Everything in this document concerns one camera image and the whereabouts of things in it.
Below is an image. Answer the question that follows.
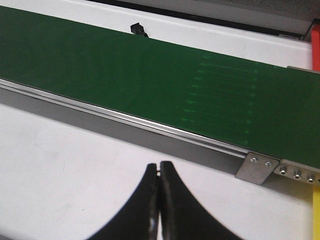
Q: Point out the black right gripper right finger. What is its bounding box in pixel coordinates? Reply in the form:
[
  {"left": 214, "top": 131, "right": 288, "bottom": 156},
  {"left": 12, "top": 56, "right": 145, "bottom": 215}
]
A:
[{"left": 159, "top": 161, "right": 240, "bottom": 240}]

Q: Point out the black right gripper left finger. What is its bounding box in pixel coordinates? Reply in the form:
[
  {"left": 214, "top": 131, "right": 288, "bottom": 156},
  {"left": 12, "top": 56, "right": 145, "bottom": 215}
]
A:
[{"left": 89, "top": 163, "right": 159, "bottom": 240}]

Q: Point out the yellow plastic tray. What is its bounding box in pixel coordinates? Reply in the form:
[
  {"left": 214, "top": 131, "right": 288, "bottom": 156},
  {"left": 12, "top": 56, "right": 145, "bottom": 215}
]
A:
[{"left": 312, "top": 185, "right": 320, "bottom": 240}]

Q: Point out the green conveyor belt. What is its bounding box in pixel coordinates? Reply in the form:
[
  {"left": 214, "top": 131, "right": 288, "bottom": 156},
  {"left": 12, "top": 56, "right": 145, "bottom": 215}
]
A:
[{"left": 0, "top": 6, "right": 320, "bottom": 168}]

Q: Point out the red plastic tray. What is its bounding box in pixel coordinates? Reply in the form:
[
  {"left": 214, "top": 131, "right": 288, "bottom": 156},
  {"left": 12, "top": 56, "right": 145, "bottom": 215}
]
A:
[{"left": 311, "top": 24, "right": 320, "bottom": 72}]

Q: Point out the grey stone countertop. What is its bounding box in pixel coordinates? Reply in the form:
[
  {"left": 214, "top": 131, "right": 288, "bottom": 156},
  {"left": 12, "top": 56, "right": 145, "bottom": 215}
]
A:
[{"left": 129, "top": 0, "right": 320, "bottom": 35}]

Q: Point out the aluminium conveyor front rail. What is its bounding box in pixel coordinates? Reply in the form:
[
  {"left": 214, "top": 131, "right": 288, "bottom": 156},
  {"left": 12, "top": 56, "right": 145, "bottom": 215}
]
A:
[{"left": 0, "top": 79, "right": 249, "bottom": 174}]

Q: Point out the metal conveyor end bracket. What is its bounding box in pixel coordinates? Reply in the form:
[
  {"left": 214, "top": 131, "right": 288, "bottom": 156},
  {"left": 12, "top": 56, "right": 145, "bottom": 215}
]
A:
[{"left": 235, "top": 152, "right": 320, "bottom": 186}]

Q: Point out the black sensor on rail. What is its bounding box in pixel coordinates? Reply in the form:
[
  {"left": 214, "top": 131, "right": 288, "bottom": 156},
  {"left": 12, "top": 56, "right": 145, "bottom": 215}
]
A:
[{"left": 130, "top": 22, "right": 149, "bottom": 38}]

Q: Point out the white conveyor back rail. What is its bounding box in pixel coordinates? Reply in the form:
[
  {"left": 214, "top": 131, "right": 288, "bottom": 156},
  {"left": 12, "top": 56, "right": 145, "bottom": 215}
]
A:
[{"left": 24, "top": 0, "right": 313, "bottom": 70}]

